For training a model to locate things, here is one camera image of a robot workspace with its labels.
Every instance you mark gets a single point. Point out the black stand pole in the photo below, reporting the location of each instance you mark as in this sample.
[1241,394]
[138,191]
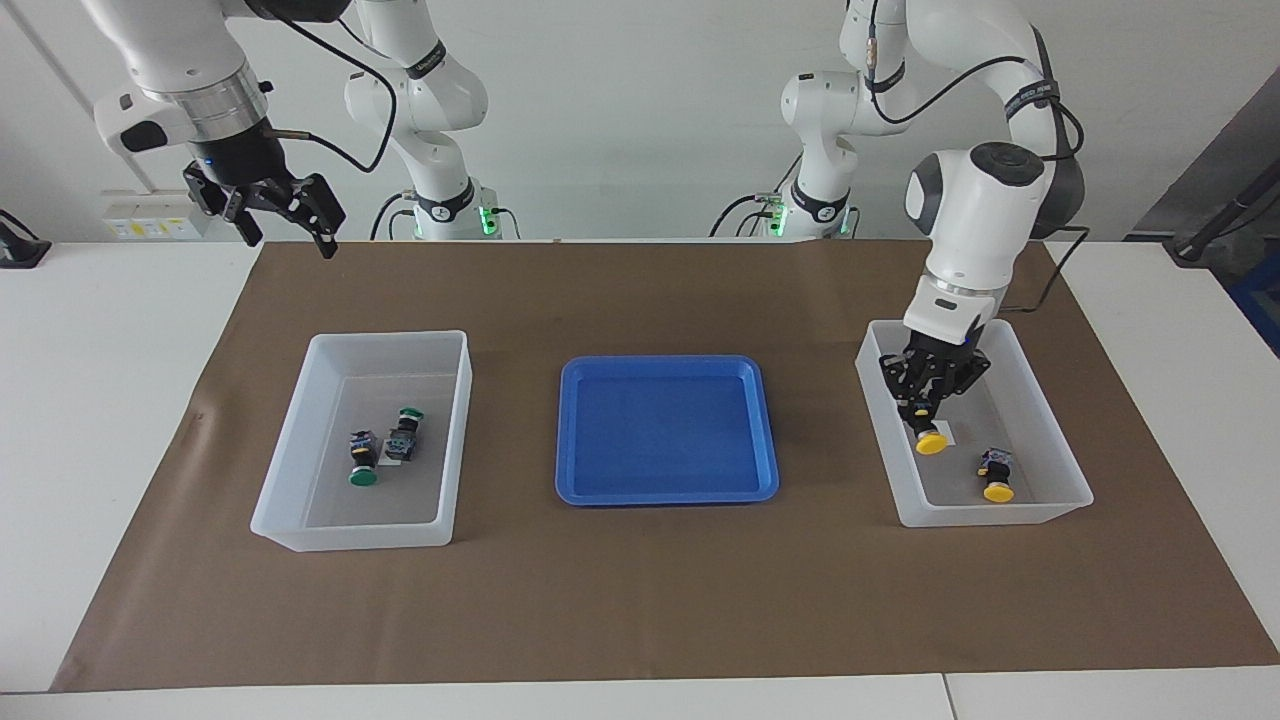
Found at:
[1215,225]

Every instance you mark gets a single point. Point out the green push button switch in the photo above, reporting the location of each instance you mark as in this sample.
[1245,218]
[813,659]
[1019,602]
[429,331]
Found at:
[405,438]
[363,478]

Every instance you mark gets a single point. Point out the white wall outlet strip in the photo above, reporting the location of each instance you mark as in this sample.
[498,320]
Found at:
[150,228]

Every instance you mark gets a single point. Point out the yellow push button switch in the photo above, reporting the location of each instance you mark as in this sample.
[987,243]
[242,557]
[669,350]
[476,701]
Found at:
[998,491]
[932,443]

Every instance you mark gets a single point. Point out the brown paper table mat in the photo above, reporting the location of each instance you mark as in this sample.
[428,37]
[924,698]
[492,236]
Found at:
[640,600]

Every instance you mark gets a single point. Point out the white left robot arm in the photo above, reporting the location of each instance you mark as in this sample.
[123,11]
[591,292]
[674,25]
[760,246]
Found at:
[980,210]

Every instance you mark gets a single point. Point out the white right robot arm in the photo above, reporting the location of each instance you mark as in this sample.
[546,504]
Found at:
[180,50]

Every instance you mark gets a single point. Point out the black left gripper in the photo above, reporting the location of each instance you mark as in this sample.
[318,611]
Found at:
[950,352]

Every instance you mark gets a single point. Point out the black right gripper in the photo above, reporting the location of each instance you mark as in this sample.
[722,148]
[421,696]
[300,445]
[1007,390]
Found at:
[245,165]

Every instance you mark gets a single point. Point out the translucent white plastic box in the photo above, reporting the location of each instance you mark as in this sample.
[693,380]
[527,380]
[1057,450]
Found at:
[960,492]
[340,512]

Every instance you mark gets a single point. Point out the black clamp mount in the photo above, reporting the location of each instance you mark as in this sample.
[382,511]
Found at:
[20,250]

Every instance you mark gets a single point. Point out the blue plastic tray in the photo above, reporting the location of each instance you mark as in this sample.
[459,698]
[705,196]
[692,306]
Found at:
[665,430]

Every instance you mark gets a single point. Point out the blue crate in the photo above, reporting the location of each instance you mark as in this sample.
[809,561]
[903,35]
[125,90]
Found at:
[1262,300]

